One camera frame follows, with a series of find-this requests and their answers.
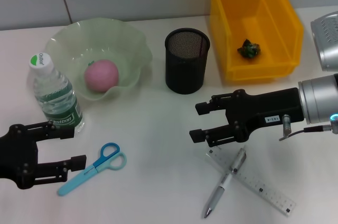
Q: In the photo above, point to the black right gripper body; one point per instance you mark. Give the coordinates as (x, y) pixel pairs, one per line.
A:
(264, 107)

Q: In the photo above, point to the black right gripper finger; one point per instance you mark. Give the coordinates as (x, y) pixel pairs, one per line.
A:
(196, 135)
(203, 107)

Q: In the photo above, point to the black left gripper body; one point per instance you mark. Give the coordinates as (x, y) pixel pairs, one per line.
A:
(18, 155)

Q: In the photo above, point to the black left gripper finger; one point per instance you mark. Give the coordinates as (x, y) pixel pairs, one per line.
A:
(66, 132)
(79, 162)

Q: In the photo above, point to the clear green-label water bottle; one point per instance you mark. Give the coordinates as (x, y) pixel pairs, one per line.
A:
(55, 94)

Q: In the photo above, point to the green plastic wrapper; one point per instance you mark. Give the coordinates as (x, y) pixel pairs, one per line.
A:
(248, 50)

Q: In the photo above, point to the pink toy peach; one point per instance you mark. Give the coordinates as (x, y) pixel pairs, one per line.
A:
(101, 76)

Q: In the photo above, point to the blue scissors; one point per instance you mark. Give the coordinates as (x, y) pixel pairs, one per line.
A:
(76, 180)

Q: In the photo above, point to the black mesh pen cup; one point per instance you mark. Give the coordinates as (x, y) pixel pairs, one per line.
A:
(185, 70)

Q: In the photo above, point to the white grey ballpoint pen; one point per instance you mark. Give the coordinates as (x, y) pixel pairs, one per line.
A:
(217, 195)

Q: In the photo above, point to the clear plastic ruler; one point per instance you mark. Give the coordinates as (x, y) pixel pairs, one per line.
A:
(269, 195)

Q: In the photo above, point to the pale green glass fruit plate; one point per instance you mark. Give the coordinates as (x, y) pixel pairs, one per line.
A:
(113, 41)

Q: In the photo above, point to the yellow plastic bin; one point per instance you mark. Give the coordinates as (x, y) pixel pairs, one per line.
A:
(237, 10)

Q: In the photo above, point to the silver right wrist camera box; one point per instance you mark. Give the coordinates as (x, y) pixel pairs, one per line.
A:
(327, 41)

